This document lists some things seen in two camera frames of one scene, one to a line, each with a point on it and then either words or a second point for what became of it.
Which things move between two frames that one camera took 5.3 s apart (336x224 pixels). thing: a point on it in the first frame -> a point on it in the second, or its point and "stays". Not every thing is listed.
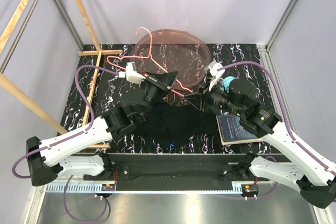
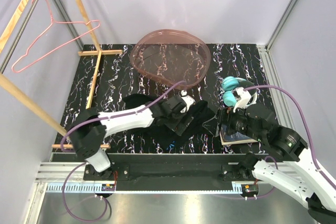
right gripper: (198, 99) -> (227, 115)
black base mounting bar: (176, 171) stays
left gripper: (163, 82) -> (178, 127)
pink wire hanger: (150, 55) -> (44, 31)
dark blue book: (231, 131) stays
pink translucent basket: (169, 51) stays
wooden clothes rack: (18, 91) stays
